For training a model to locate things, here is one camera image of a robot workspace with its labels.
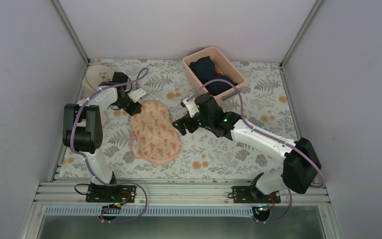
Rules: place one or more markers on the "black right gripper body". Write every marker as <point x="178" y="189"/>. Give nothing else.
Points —
<point x="192" y="127"/>

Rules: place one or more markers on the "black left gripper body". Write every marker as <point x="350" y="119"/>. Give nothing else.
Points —
<point x="122" y="102"/>

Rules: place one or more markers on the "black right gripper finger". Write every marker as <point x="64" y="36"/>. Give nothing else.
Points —
<point x="183" y="129"/>
<point x="179" y="124"/>

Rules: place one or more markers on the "floral peach mesh laundry bag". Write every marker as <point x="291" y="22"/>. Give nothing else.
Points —
<point x="154" y="138"/>

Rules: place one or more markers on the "navy blue bra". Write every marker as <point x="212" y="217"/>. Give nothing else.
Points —
<point x="205" y="70"/>

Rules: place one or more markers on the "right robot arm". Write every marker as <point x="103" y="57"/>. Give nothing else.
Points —
<point x="298" y="157"/>

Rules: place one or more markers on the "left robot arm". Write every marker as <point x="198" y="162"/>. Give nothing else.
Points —
<point x="83" y="133"/>

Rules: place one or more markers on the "white pink-trimmed mesh laundry bag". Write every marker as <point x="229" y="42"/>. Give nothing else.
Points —
<point x="103" y="118"/>

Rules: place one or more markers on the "beige round mesh laundry bag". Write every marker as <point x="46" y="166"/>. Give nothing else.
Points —
<point x="95" y="75"/>

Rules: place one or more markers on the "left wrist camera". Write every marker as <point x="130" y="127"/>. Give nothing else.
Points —
<point x="137" y="94"/>

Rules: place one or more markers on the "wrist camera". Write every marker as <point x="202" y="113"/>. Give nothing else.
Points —
<point x="190" y="105"/>
<point x="137" y="94"/>

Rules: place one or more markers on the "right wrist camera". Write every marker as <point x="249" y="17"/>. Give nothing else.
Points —
<point x="190" y="105"/>

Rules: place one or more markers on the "aluminium frame post left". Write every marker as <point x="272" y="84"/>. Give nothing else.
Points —
<point x="70" y="30"/>

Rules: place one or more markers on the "aluminium frame post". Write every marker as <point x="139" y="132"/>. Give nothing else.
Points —
<point x="70" y="30"/>
<point x="306" y="24"/>

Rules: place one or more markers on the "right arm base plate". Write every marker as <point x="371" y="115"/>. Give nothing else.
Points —
<point x="251" y="195"/>

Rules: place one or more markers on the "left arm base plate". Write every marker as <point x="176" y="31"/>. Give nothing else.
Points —
<point x="115" y="194"/>

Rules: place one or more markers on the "aluminium frame post right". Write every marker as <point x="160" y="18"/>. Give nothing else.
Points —
<point x="306" y="24"/>

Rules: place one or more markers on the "aluminium front rail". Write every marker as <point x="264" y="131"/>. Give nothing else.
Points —
<point x="172" y="193"/>

